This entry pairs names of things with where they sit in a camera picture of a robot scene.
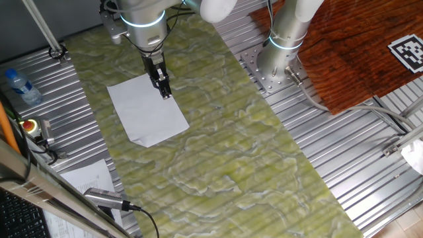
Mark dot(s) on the aluminium bracket frame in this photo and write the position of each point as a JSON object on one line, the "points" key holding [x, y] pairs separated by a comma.
{"points": [[393, 148]]}

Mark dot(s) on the black keyboard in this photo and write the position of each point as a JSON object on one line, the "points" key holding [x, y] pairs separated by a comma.
{"points": [[20, 218]]}

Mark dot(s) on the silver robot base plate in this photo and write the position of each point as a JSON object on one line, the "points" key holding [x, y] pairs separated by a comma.
{"points": [[264, 82]]}

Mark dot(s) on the orange tube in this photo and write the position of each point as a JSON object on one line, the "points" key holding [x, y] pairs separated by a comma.
{"points": [[7, 129]]}

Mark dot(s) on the aluminium frame bar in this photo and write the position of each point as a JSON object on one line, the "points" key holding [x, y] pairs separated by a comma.
{"points": [[49, 191]]}

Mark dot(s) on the silver camera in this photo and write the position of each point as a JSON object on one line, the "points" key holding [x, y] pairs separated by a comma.
{"points": [[104, 197]]}

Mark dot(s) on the white cloth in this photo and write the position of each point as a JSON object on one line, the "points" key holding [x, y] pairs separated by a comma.
{"points": [[414, 157]]}

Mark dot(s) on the clear bottle with blue cap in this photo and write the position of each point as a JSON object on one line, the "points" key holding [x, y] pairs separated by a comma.
{"points": [[24, 89]]}

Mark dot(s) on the red emergency stop button box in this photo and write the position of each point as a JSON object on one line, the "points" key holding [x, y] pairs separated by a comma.
{"points": [[30, 126]]}

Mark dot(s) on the black white fiducial marker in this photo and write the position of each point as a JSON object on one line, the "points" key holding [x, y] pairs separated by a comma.
{"points": [[409, 53]]}

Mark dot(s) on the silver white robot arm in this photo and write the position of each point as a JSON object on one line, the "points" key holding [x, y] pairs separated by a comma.
{"points": [[145, 29]]}

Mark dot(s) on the thin aluminium pole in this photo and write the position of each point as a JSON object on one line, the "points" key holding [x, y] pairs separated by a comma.
{"points": [[41, 24]]}

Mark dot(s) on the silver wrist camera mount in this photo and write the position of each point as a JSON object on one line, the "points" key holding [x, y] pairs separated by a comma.
{"points": [[110, 28]]}

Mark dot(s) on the printed white paper sheet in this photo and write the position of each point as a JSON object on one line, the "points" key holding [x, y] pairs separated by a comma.
{"points": [[89, 178]]}

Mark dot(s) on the green marble pattern mat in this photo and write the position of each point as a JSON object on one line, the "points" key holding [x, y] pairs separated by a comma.
{"points": [[231, 148]]}

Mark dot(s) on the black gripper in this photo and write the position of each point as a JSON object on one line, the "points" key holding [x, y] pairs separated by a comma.
{"points": [[153, 66]]}

